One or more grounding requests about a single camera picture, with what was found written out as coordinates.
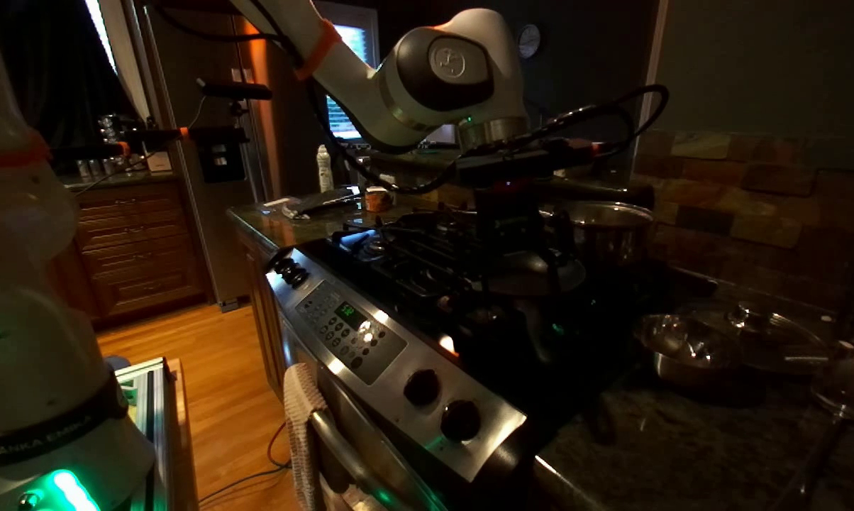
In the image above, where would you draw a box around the wooden kitchen cabinet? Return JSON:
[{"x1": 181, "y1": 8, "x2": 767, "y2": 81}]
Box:
[{"x1": 60, "y1": 174, "x2": 215, "y2": 329}]

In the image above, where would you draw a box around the small cup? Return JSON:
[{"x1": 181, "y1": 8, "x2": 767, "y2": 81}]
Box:
[{"x1": 363, "y1": 184, "x2": 392, "y2": 215}]

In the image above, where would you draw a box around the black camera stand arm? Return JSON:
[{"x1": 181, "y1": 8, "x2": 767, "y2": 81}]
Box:
[{"x1": 53, "y1": 120, "x2": 253, "y2": 160}]

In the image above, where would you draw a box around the steel pan with glass lid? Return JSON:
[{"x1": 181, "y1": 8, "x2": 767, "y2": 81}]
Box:
[
  {"x1": 726, "y1": 296, "x2": 835, "y2": 376},
  {"x1": 632, "y1": 310, "x2": 743, "y2": 393}
]

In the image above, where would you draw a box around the white dish towel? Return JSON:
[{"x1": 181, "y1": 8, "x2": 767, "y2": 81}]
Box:
[{"x1": 282, "y1": 362, "x2": 333, "y2": 511}]

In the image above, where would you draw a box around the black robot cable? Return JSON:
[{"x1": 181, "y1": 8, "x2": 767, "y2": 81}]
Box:
[{"x1": 499, "y1": 83, "x2": 672, "y2": 164}]

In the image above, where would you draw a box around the steel pot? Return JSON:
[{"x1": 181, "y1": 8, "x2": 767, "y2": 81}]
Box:
[{"x1": 564, "y1": 198, "x2": 658, "y2": 274}]

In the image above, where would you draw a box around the bright doorway window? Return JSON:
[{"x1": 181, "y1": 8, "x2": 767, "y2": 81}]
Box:
[{"x1": 321, "y1": 4, "x2": 384, "y2": 144}]

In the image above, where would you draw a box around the black gas stove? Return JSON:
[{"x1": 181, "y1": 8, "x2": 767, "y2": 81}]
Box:
[{"x1": 265, "y1": 203, "x2": 655, "y2": 511}]

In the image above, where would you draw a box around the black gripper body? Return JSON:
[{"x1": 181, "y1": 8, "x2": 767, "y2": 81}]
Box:
[{"x1": 472, "y1": 177, "x2": 553, "y2": 257}]

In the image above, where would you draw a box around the black camera bar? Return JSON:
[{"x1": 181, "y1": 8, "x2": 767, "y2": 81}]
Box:
[{"x1": 192, "y1": 76, "x2": 277, "y2": 102}]

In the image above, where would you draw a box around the black frying pan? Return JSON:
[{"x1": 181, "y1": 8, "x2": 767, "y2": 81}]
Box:
[{"x1": 486, "y1": 247, "x2": 589, "y2": 301}]

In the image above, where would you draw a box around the white plastic bottle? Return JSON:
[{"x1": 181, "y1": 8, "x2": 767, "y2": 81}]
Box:
[{"x1": 314, "y1": 143, "x2": 337, "y2": 197}]

